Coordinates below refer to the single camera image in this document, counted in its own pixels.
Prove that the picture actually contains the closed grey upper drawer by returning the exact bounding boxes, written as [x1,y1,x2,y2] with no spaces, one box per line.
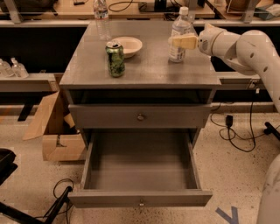
[69,104,210,129]

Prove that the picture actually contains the grey drawer cabinet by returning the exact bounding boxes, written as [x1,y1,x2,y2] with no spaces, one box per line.
[59,19,222,152]

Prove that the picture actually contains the green soda can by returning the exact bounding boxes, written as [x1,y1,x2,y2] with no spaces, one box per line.
[105,40,125,78]

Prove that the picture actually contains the clear bottle with white cap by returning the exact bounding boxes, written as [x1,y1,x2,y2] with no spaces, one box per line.
[169,6,192,63]

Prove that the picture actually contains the black stand base left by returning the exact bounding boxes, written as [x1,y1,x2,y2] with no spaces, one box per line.
[0,185,74,224]

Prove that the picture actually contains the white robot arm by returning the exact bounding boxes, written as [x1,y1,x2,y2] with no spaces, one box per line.
[168,24,280,224]

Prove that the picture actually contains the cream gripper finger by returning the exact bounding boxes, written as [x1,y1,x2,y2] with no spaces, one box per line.
[168,33,198,50]

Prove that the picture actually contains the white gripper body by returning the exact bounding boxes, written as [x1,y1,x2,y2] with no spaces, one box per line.
[198,23,226,56]

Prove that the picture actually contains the clear water bottle at back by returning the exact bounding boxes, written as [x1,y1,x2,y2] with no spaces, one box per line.
[93,0,112,41]

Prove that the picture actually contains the black stand leg right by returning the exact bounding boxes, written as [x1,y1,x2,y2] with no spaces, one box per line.
[263,122,280,141]

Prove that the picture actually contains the black chair edge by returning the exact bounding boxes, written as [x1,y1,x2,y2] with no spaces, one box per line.
[0,148,18,185]

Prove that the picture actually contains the clear sanitizer bottle right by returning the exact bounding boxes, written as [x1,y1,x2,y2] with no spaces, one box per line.
[10,58,29,78]

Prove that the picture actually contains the cream shallow bowl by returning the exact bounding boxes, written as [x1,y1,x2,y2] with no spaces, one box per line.
[115,37,143,59]

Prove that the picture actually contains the black cable on floor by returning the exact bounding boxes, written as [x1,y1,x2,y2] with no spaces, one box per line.
[34,178,75,224]

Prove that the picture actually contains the clear sanitizer bottle left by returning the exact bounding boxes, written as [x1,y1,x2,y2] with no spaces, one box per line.
[0,59,14,77]

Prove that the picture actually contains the clear sanitizer bottle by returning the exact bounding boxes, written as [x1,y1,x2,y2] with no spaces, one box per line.
[10,58,29,78]
[0,59,14,77]

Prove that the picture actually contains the open grey lower drawer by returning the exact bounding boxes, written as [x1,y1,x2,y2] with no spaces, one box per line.
[69,130,213,208]

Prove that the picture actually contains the open cardboard box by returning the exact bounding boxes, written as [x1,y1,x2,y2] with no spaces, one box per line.
[23,92,86,161]

